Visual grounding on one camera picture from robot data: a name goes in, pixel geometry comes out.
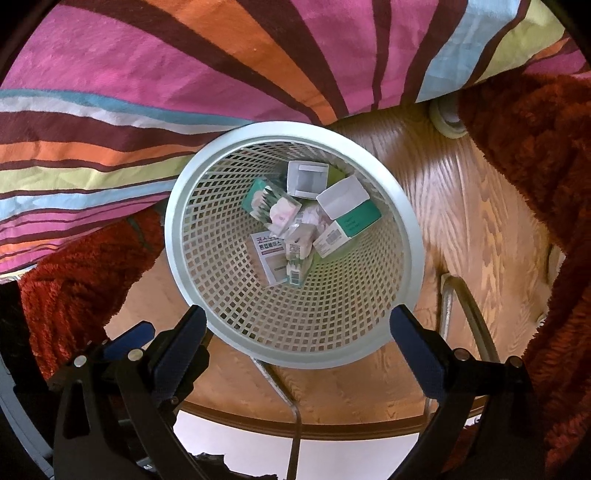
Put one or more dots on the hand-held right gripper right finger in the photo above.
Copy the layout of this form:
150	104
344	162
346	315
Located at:
420	355

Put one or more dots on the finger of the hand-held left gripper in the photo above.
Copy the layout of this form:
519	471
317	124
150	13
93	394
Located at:
131	339

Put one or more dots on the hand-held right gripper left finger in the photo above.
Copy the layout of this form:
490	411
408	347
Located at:
178	350

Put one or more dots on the white mesh plastic wastebasket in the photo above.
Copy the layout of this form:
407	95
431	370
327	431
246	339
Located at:
231	286

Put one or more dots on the pile of small cartons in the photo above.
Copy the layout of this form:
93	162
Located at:
268	263

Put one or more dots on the light grey curved band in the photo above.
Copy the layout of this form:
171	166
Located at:
23	429

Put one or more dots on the white tape roll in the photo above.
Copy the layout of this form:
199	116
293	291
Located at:
438	122

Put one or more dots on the red fluffy blanket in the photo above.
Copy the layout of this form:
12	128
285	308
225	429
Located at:
531	138

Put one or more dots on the striped multicolour blanket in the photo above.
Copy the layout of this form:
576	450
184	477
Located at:
138	69

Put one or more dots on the metal tube frame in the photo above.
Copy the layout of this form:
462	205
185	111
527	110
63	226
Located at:
291	401

